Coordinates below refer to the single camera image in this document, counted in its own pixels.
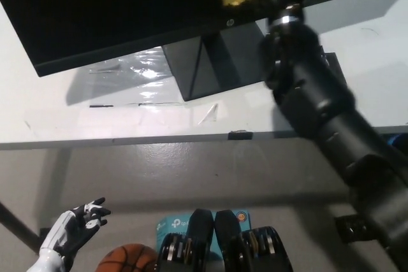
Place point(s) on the black HP monitor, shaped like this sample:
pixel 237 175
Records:
pixel 95 14

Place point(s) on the black plastic tray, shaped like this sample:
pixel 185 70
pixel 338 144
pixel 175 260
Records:
pixel 334 65

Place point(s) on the white and black left hand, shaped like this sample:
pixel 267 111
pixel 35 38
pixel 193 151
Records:
pixel 70 233

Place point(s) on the black floor tape patch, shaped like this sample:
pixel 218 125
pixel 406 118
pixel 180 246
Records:
pixel 347 227

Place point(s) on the clear plastic film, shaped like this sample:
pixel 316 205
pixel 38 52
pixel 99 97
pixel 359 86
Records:
pixel 146 74

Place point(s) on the teal tp-link box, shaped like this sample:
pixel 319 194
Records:
pixel 170 224

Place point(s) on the black desk leg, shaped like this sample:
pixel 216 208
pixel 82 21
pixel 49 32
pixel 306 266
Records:
pixel 16 224

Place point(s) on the thin black tape strip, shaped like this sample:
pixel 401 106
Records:
pixel 101 105

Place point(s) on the clear tape strip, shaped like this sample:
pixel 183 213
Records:
pixel 208 114

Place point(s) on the orange basketball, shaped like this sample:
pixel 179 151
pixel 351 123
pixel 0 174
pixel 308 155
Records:
pixel 127 259

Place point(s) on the blue and black object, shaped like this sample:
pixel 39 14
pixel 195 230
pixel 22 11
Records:
pixel 398 141

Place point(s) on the short black tape piece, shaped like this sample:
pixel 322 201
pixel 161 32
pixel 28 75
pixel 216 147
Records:
pixel 239 135

